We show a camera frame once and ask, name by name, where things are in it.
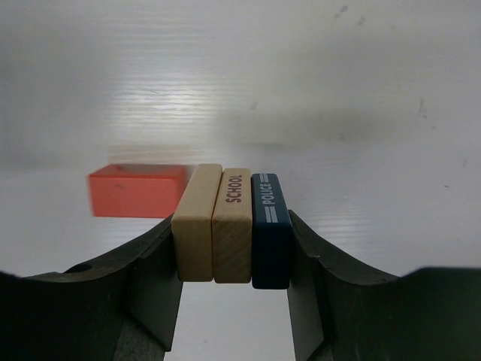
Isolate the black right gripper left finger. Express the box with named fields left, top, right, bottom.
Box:
left=1, top=220, right=183, bottom=360

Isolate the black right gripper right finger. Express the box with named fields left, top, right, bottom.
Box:
left=287, top=214, right=480, bottom=360

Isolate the red arch wood block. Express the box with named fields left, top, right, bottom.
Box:
left=87, top=163, right=192, bottom=218

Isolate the blue wood block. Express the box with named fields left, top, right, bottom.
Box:
left=251, top=173, right=294, bottom=290

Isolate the natural long wood block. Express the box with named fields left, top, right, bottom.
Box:
left=212, top=168, right=253, bottom=284

